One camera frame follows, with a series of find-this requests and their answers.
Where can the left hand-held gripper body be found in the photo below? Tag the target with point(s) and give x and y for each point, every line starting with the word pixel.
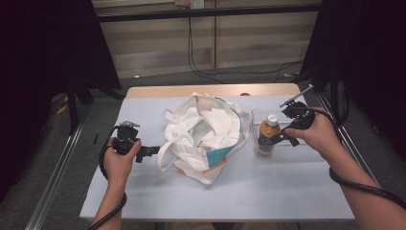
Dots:
pixel 126 140

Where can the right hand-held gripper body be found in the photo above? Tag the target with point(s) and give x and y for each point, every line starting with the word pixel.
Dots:
pixel 300 116

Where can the clear plastic container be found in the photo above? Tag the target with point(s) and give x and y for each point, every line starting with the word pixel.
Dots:
pixel 297 150

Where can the amber tea bottle white cap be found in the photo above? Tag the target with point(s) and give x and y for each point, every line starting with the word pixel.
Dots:
pixel 267 135

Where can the white tote bag colourful print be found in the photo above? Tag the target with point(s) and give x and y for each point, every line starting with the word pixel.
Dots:
pixel 204 137

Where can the person's left hand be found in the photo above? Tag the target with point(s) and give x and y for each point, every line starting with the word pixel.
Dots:
pixel 119 166

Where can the person's right hand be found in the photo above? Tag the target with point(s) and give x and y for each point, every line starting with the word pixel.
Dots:
pixel 314 134

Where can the black curtain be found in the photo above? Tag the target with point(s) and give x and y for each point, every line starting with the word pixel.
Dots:
pixel 367 57
pixel 41 64

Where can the black horizontal bar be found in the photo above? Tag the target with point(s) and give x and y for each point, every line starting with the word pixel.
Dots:
pixel 207 12

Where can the white wall outlet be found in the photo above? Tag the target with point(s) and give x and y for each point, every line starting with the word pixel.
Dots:
pixel 197 4

